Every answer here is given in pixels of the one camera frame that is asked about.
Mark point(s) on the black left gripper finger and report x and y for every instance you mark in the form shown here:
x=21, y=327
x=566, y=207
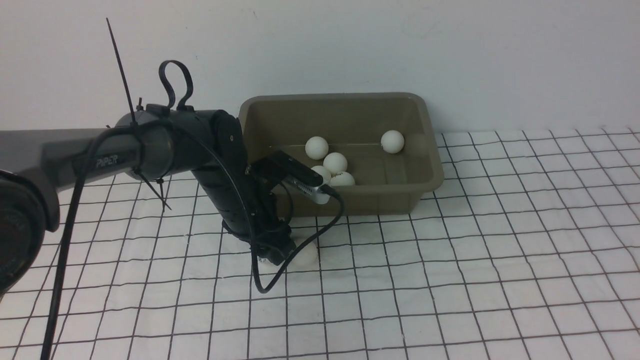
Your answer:
x=284, y=246
x=263, y=254

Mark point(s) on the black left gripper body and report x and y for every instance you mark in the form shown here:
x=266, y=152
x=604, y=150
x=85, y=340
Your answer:
x=245, y=206

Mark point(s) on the white ping-pong ball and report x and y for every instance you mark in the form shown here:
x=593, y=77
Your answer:
x=335, y=163
x=392, y=142
x=307, y=256
x=322, y=171

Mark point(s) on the white logo ball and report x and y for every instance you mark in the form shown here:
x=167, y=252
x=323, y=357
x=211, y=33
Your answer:
x=316, y=148
x=342, y=179

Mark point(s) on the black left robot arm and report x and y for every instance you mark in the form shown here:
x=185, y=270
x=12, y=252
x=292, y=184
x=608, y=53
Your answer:
x=36, y=165

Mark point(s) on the olive green plastic bin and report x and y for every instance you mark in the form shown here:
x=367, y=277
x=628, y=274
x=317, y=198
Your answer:
x=353, y=124

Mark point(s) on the white black-grid tablecloth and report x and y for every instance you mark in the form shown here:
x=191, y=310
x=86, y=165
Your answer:
x=530, y=249

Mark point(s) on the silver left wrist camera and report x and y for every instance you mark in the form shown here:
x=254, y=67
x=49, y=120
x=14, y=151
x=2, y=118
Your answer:
x=279, y=168

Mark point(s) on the black cable tie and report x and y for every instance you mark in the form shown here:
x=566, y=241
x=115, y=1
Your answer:
x=135, y=125

